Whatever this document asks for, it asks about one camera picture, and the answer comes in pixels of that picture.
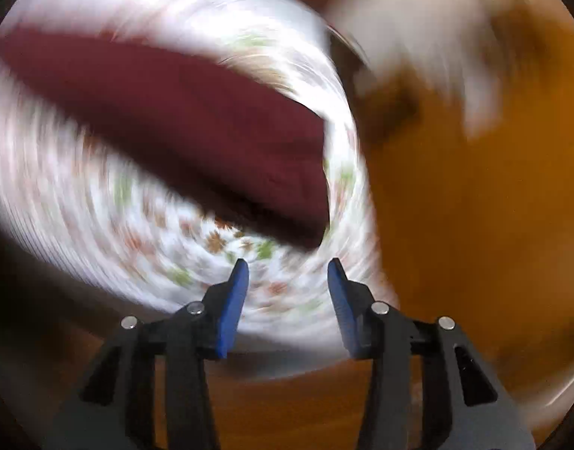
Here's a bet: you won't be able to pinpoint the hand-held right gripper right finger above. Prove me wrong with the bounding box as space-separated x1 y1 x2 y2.
327 257 537 450

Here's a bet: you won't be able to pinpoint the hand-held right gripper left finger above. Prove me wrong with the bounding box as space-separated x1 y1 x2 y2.
43 258 249 450

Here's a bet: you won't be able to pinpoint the maroon pants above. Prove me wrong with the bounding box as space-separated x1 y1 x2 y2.
0 27 334 250

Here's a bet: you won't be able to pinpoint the white floral quilt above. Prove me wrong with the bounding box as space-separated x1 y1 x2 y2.
0 0 401 381

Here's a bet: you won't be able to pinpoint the pale cloth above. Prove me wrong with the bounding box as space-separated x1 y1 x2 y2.
323 0 506 139

